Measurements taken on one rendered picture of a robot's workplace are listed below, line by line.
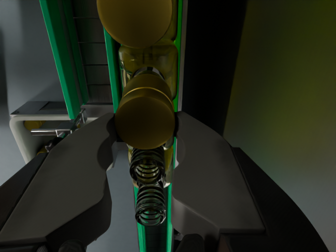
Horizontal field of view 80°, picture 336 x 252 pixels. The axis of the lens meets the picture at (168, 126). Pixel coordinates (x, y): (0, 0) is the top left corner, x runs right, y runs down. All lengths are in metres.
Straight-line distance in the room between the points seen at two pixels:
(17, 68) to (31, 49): 0.06
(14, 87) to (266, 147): 0.59
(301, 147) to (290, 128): 0.02
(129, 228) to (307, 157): 0.84
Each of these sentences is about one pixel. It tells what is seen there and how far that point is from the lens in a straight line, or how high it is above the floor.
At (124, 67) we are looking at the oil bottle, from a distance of 0.18.
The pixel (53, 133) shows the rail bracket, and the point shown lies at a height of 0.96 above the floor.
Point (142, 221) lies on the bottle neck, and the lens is 0.22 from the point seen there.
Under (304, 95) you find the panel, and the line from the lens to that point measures 0.19.
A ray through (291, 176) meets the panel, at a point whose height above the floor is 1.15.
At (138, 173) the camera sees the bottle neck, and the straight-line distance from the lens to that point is 0.18.
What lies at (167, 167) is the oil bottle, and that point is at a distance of 0.24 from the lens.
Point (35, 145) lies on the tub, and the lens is 0.66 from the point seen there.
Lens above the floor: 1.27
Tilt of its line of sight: 60 degrees down
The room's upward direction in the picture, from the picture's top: 174 degrees clockwise
